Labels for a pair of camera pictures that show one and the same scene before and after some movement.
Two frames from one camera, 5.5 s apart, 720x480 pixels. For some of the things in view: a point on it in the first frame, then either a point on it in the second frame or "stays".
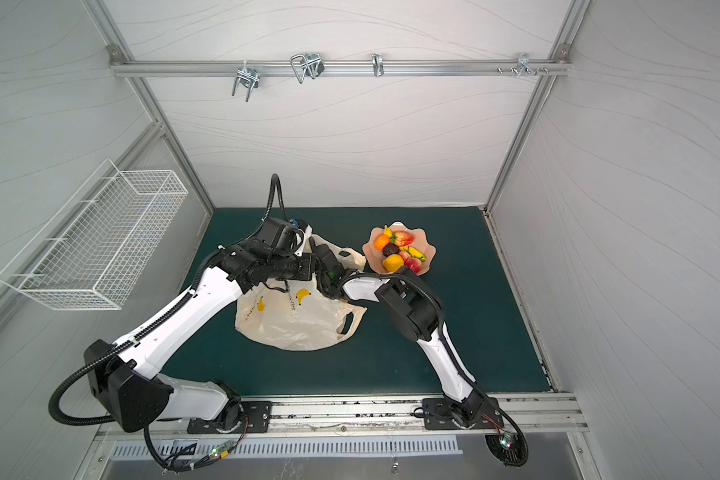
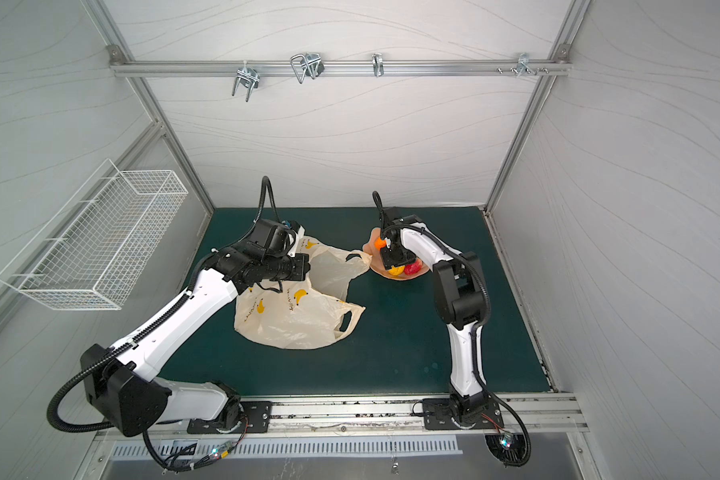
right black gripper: x=327 y=260 → x=393 y=255
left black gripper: x=308 y=266 stays
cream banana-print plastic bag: x=304 y=314 stays
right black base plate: x=436 y=415 stays
